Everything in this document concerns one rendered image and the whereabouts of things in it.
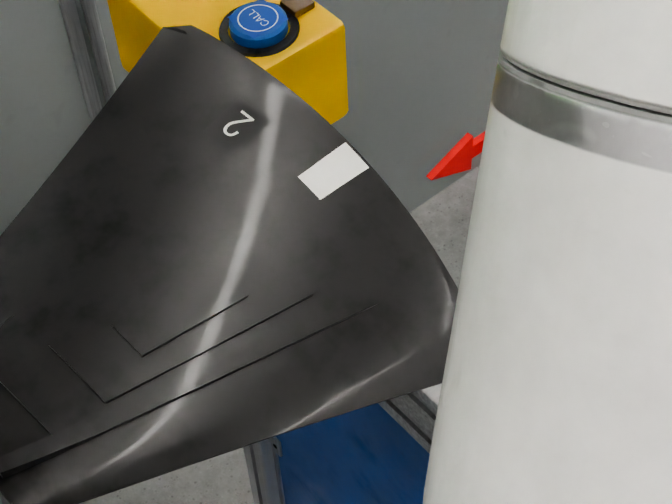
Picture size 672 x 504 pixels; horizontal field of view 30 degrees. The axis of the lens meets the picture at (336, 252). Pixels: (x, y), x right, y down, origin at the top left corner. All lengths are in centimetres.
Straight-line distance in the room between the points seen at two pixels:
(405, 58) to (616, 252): 160
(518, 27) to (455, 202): 192
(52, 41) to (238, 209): 85
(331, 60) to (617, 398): 65
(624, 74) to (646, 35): 1
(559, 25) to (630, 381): 7
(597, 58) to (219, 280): 34
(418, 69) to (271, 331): 135
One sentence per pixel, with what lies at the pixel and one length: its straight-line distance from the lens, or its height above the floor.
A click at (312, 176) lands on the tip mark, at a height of 120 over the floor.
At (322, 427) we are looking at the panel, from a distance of 122.
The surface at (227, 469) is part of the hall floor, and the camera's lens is 190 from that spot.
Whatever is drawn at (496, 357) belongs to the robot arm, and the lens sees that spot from 27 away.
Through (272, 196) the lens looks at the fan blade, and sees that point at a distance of 59.
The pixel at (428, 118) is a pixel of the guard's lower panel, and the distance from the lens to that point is 197.
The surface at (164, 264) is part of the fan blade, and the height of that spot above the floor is 121.
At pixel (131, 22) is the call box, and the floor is 105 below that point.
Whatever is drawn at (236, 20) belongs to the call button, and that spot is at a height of 108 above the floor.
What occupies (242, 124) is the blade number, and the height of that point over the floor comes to 122.
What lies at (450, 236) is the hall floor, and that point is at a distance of 214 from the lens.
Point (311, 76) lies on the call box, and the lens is 88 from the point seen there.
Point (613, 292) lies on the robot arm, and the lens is 25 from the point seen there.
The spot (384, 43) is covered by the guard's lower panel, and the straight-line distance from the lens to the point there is 179.
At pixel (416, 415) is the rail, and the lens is 97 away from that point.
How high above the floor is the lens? 164
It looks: 51 degrees down
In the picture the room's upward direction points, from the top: 4 degrees counter-clockwise
